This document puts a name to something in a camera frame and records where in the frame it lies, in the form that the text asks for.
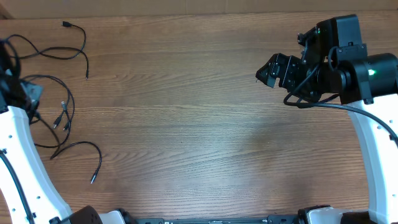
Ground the black usb cable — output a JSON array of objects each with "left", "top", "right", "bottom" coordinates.
[
  {"left": 4, "top": 21, "right": 90, "bottom": 80},
  {"left": 21, "top": 74, "right": 76, "bottom": 131},
  {"left": 29, "top": 101, "right": 103, "bottom": 184}
]

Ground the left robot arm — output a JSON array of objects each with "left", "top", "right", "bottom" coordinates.
[{"left": 1, "top": 39, "right": 136, "bottom": 224}]

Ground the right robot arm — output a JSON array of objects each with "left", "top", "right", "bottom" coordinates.
[{"left": 256, "top": 14, "right": 397, "bottom": 223}]

